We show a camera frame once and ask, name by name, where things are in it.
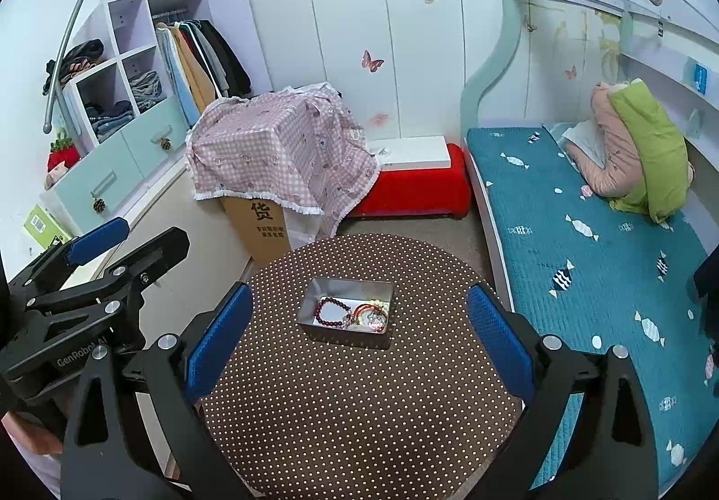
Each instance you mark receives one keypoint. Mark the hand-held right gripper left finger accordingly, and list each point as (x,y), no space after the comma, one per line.
(219,348)

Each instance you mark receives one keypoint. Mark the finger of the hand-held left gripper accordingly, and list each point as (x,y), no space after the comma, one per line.
(95,240)
(163,250)

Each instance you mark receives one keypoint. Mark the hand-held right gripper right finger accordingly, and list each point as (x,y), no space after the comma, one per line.
(500,348)

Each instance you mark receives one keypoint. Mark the rectangular metal tin box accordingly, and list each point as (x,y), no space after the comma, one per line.
(342,338)

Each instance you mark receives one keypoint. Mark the person's left forearm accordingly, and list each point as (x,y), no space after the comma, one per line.
(28,455)

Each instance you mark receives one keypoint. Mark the pinecone drawer ornament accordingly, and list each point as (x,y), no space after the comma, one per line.
(99,206)
(165,145)

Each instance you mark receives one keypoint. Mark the beige cabinet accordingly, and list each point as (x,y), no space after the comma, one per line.
(185,208)

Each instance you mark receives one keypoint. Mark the green cardboard box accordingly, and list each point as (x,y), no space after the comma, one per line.
(45,227)

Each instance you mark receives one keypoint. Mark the red plush toy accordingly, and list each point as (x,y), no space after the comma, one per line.
(62,160)

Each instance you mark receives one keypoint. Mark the white wardrobe shelf with clothes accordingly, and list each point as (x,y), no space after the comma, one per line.
(151,135)

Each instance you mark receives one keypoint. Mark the folded blue jeans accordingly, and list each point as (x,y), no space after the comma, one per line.
(109,121)

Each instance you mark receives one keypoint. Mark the round brown polka-dot table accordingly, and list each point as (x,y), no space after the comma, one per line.
(348,410)

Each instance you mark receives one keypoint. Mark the pink checked cloth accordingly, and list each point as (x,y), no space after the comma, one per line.
(269,140)

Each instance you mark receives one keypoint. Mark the grey knit garment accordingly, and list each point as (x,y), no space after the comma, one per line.
(147,90)

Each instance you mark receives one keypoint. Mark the red bench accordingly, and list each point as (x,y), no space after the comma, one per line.
(415,191)

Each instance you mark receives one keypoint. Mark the black bundled clothes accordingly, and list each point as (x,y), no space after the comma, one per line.
(84,52)

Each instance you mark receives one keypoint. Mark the row of hanging clothes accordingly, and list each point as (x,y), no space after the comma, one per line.
(191,62)

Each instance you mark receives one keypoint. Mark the white flat board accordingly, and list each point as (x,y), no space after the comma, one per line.
(415,152)

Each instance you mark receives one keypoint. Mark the curved silver metal pipe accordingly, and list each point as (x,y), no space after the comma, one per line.
(73,22)

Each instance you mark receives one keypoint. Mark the dark cloth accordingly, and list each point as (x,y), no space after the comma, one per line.
(709,275)

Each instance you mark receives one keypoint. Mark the white pillow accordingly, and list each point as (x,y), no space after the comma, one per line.
(584,140)

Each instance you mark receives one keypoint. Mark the green quilt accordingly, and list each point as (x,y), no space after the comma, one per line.
(657,152)

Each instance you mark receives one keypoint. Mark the faded pink butterfly sticker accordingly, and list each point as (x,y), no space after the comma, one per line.
(379,119)

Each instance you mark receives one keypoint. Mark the pink butterfly wall sticker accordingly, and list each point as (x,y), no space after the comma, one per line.
(372,61)

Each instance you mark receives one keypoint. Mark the small butterfly wall sticker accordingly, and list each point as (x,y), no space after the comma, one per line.
(570,72)

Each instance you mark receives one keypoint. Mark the blue wall label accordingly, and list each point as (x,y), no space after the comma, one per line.
(701,77)

